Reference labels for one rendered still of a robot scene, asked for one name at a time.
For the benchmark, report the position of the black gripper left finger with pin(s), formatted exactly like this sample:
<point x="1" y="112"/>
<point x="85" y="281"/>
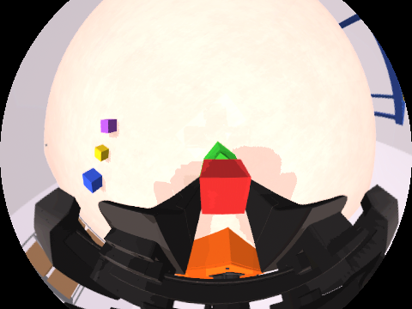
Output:
<point x="172" y="224"/>

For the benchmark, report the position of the blue block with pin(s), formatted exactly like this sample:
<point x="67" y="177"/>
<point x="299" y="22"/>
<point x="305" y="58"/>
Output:
<point x="92" y="180"/>

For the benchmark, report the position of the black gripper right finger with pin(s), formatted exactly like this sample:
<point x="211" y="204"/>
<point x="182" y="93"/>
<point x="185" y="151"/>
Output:
<point x="276" y="222"/>

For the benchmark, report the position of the purple block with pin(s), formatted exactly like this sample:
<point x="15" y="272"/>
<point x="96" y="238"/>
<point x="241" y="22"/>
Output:
<point x="108" y="125"/>

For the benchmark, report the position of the yellow block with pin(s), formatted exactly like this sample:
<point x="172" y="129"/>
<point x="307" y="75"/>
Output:
<point x="101" y="152"/>

